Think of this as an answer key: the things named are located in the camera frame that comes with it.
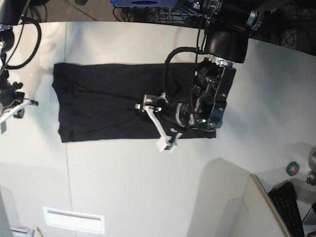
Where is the black power strip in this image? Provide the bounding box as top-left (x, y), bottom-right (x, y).
top-left (171, 14), bottom-right (201, 28)

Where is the pencil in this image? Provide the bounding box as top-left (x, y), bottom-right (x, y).
top-left (37, 227), bottom-right (43, 237)

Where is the beige divider panel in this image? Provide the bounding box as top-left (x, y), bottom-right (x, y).
top-left (243, 174), bottom-right (291, 237)

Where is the black keyboard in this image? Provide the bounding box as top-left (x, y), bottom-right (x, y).
top-left (268, 182), bottom-right (305, 237)

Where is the blue box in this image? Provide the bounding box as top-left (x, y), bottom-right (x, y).
top-left (110, 0), bottom-right (178, 7)

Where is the metal cylinder stand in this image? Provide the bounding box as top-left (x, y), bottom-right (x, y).
top-left (306, 147), bottom-right (316, 186)

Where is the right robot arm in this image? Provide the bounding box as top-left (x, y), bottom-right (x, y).
top-left (0, 0), bottom-right (42, 124)

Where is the black t-shirt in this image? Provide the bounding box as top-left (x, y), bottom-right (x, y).
top-left (51, 62), bottom-right (218, 143)

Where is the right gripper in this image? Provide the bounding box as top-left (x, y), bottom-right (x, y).
top-left (0, 81), bottom-right (39, 123)

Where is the green tape roll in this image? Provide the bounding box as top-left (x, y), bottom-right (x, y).
top-left (286, 161), bottom-right (300, 176)

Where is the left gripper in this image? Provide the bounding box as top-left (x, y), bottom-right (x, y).
top-left (135, 94), bottom-right (195, 138)

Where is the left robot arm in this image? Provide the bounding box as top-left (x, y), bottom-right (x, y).
top-left (136, 0), bottom-right (260, 143)

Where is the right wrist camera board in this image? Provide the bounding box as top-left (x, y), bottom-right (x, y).
top-left (0, 121), bottom-right (7, 134)

